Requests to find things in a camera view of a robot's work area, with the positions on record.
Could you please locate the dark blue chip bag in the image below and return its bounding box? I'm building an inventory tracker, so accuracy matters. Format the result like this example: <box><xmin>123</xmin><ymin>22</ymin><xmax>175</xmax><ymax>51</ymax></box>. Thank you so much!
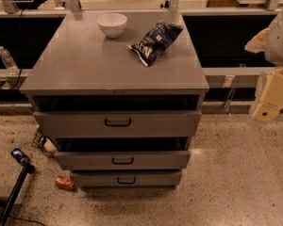
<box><xmin>127</xmin><ymin>22</ymin><xmax>183</xmax><ymax>67</ymax></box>

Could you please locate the clear plastic water bottle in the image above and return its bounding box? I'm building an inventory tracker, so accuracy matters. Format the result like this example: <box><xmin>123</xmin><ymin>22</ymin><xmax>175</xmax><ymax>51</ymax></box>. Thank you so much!
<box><xmin>0</xmin><ymin>46</ymin><xmax>19</xmax><ymax>75</ymax></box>

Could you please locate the black tripod pole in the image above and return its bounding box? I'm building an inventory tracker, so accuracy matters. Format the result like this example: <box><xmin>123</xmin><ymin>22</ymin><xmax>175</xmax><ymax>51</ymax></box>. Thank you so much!
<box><xmin>0</xmin><ymin>163</ymin><xmax>34</xmax><ymax>226</ymax></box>

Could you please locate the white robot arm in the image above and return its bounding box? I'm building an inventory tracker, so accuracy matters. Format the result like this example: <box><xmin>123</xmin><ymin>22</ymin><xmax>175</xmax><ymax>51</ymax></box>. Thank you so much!
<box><xmin>244</xmin><ymin>9</ymin><xmax>283</xmax><ymax>126</ymax></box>

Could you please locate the grey drawer cabinet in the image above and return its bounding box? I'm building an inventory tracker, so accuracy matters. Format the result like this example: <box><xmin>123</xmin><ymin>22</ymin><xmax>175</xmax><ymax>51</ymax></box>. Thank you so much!
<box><xmin>19</xmin><ymin>10</ymin><xmax>210</xmax><ymax>190</ymax></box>

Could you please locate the grey bottom drawer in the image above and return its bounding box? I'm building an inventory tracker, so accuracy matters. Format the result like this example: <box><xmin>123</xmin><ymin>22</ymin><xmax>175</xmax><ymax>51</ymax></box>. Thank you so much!
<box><xmin>70</xmin><ymin>170</ymin><xmax>182</xmax><ymax>187</ymax></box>

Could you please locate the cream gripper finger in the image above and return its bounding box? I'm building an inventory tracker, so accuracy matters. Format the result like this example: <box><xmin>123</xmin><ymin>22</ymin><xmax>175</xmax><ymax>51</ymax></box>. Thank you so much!
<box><xmin>244</xmin><ymin>28</ymin><xmax>269</xmax><ymax>54</ymax></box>
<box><xmin>249</xmin><ymin>67</ymin><xmax>283</xmax><ymax>124</ymax></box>

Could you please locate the grey top drawer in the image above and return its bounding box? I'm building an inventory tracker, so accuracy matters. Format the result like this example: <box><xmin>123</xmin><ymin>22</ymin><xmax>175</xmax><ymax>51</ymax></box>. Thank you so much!
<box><xmin>34</xmin><ymin>111</ymin><xmax>201</xmax><ymax>138</ymax></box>

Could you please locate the wire basket with white object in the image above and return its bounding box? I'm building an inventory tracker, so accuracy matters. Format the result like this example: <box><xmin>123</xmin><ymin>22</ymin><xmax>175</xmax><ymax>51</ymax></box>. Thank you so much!
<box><xmin>31</xmin><ymin>127</ymin><xmax>57</xmax><ymax>158</ymax></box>

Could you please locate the grey drawer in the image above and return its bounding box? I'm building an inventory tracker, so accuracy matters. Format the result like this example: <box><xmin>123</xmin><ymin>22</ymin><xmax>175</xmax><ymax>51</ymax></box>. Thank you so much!
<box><xmin>55</xmin><ymin>151</ymin><xmax>190</xmax><ymax>171</ymax></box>
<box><xmin>70</xmin><ymin>170</ymin><xmax>182</xmax><ymax>187</ymax></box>
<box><xmin>34</xmin><ymin>111</ymin><xmax>201</xmax><ymax>138</ymax></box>

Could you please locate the black cable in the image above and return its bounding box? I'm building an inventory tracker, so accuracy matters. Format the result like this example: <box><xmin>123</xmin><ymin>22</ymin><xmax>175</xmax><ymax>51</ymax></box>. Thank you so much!
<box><xmin>0</xmin><ymin>9</ymin><xmax>26</xmax><ymax>89</ymax></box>

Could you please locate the blue soda can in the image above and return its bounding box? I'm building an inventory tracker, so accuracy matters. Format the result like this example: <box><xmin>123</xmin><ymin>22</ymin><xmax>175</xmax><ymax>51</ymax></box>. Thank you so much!
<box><xmin>10</xmin><ymin>148</ymin><xmax>29</xmax><ymax>165</ymax></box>

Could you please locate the white bowl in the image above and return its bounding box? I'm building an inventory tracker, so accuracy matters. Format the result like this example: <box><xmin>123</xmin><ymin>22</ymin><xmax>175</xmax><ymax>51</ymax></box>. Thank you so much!
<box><xmin>96</xmin><ymin>13</ymin><xmax>127</xmax><ymax>38</ymax></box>

